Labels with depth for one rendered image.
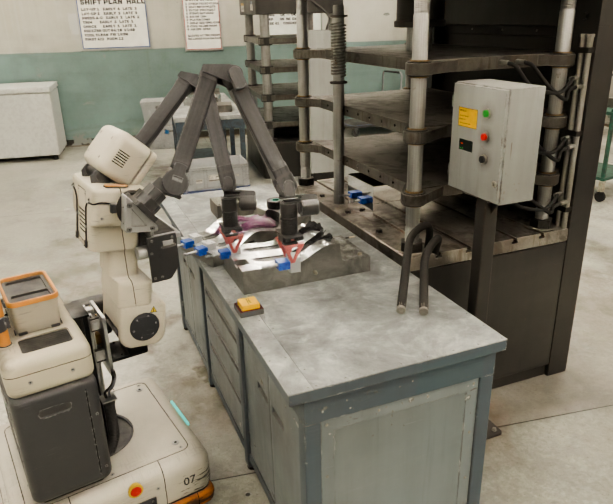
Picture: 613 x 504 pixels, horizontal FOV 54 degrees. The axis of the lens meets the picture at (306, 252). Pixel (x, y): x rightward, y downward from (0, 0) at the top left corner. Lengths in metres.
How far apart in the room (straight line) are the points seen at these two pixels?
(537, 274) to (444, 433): 1.17
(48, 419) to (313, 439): 0.81
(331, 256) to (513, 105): 0.80
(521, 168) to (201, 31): 7.41
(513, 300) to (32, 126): 6.91
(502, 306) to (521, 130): 0.96
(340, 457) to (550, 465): 1.16
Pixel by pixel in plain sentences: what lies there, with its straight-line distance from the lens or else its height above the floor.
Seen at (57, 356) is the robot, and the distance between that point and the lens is 1.94.
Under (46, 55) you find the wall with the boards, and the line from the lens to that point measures 9.34.
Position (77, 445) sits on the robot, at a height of 0.47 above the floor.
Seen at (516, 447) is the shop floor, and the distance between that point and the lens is 2.80.
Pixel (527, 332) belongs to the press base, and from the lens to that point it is 3.06.
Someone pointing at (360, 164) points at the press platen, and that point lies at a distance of 2.95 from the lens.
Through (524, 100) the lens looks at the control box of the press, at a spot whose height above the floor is 1.43.
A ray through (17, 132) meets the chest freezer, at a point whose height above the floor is 0.39.
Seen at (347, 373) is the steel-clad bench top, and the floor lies 0.80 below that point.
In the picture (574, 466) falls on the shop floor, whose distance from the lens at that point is 2.78.
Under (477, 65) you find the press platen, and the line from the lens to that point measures 2.57.
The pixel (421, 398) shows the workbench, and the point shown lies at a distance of 1.86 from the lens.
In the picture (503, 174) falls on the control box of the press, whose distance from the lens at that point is 2.20.
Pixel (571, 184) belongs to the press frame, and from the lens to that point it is 2.90.
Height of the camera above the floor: 1.72
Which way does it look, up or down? 22 degrees down
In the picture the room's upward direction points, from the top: 1 degrees counter-clockwise
